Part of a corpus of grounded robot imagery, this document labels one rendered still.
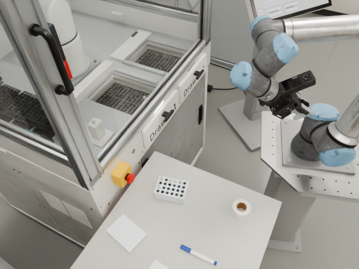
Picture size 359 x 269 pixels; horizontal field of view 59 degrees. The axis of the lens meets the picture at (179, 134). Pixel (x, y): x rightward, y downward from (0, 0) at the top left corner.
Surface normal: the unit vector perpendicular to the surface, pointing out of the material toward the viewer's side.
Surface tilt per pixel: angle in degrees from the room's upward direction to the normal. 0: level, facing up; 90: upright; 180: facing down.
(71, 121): 90
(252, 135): 3
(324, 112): 10
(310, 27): 43
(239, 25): 90
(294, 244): 0
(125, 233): 0
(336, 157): 95
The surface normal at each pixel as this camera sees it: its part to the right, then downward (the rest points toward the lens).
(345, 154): 0.03, 0.80
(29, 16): 0.88, 0.33
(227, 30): -0.50, 0.66
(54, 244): -0.04, -0.66
